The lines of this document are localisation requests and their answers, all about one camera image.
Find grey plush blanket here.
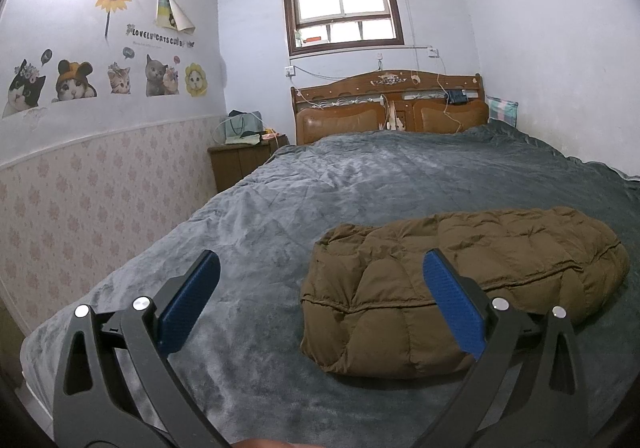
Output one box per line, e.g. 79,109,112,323
22,124,640,448

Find white charging cable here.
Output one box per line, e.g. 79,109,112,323
438,56,463,135

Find wooden bed headboard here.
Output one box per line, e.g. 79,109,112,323
291,69,490,146

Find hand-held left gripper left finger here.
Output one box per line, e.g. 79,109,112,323
52,249,222,448

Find black and white cat sticker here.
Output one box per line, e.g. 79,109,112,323
1,59,47,120

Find lettering wall sticker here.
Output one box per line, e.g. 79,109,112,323
125,23,197,49

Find hat-wearing cat wall sticker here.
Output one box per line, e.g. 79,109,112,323
52,59,98,103

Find checked pillow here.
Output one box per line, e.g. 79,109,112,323
486,96,519,127

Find grey cats wall sticker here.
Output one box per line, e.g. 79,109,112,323
145,53,181,98

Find flower-faced cat wall sticker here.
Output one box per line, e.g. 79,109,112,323
184,62,208,97

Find pale green bag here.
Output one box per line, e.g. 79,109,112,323
216,110,266,145

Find brown quilted jacket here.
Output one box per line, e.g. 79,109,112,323
300,206,631,377

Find tabby kitten wall sticker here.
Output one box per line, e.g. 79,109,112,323
106,62,133,95

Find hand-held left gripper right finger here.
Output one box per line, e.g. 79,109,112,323
422,248,590,448

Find curled wall calendar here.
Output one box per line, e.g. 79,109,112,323
156,0,197,35

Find wooden nightstand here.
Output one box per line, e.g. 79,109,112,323
208,134,290,194

